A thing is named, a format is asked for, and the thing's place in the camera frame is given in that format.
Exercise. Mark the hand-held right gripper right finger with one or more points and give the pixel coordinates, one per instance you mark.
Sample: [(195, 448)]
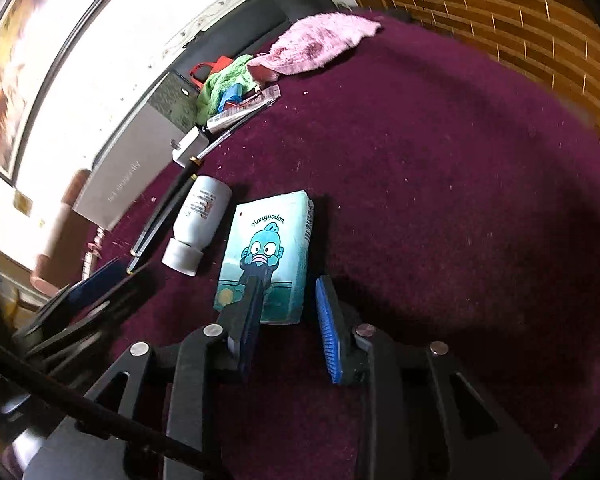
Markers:
[(330, 330)]

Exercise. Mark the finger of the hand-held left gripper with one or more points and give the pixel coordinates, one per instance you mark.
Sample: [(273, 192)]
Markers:
[(125, 292), (92, 285)]

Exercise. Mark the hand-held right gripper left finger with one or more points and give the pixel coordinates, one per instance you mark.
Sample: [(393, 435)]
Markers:
[(247, 320)]

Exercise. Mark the teal cartoon tissue pack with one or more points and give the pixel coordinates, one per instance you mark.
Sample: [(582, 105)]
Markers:
[(275, 240)]

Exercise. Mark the black marker with yellow cap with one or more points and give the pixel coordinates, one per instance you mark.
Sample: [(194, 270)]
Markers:
[(152, 242), (172, 200)]

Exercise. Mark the brown bolster pillow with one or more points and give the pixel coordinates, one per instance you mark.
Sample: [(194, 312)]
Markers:
[(60, 230)]

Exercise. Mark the large white pill bottle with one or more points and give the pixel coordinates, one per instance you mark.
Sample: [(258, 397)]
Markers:
[(200, 220)]

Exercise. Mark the grey rectangular box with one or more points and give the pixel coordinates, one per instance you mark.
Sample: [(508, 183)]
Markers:
[(130, 170)]

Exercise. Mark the small white charger adapter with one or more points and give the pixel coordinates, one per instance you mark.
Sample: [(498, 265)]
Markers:
[(190, 146)]

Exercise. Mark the black pen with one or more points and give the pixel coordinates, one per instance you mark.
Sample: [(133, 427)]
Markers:
[(235, 130)]

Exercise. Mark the silver tube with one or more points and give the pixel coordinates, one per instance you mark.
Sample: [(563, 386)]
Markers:
[(237, 112)]

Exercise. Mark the small blue object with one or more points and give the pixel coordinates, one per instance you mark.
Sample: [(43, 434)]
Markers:
[(228, 97)]

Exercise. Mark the green cloth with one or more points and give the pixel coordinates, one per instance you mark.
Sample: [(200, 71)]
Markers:
[(222, 80)]

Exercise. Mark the pink cloth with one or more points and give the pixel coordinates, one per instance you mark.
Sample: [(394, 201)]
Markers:
[(320, 42)]

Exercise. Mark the black bag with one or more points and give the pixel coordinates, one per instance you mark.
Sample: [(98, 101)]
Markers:
[(260, 15)]

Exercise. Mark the framed wall picture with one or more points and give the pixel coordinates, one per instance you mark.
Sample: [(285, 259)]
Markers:
[(25, 60)]

